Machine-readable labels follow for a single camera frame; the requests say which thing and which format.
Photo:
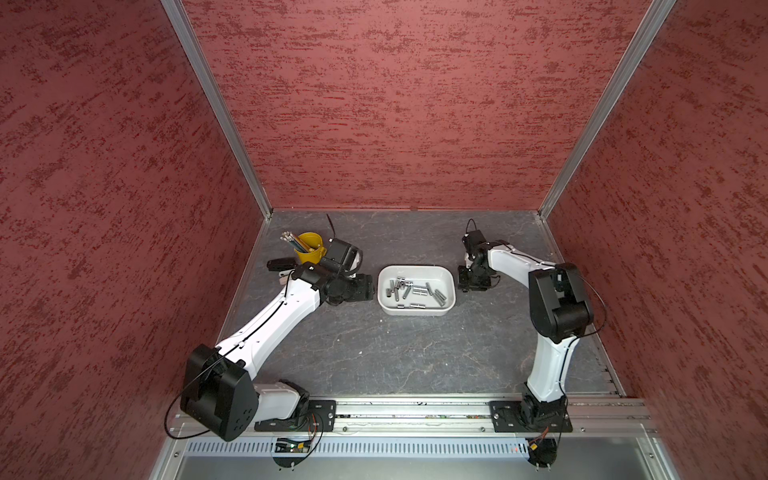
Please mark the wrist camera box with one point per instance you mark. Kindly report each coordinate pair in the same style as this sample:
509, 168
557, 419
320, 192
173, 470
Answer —
342, 257
473, 241

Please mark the left aluminium corner post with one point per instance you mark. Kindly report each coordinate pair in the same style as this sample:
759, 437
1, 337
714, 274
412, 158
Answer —
184, 31

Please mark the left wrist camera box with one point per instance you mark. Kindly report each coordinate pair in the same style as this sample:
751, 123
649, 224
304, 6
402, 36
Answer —
342, 257

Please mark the aluminium front rail frame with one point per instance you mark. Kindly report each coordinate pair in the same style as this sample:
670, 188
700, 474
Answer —
464, 426

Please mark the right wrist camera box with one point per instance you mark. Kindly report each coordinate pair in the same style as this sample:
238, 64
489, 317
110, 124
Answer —
473, 241

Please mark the yellow pencil cup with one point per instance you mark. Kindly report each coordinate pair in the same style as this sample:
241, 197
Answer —
314, 248

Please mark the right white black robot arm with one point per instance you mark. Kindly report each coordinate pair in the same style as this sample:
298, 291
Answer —
559, 309

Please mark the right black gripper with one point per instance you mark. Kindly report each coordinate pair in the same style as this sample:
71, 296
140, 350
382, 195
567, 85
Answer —
462, 280

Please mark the right aluminium corner post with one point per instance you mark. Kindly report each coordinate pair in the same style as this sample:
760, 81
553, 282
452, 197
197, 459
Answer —
646, 32

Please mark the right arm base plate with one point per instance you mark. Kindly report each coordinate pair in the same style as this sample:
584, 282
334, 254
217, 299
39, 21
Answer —
530, 416

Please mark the black stapler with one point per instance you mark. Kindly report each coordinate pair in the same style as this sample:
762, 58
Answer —
281, 264

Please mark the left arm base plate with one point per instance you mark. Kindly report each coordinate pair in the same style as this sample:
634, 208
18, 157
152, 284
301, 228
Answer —
310, 415

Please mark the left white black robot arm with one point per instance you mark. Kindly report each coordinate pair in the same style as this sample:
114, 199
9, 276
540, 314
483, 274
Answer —
220, 390

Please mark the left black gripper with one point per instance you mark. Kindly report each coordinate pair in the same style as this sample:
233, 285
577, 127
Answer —
364, 290

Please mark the aluminium corner post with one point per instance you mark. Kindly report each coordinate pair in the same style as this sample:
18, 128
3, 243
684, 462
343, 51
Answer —
184, 31
646, 32

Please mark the white plastic storage box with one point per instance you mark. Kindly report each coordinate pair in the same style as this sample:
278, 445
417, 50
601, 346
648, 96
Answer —
416, 290

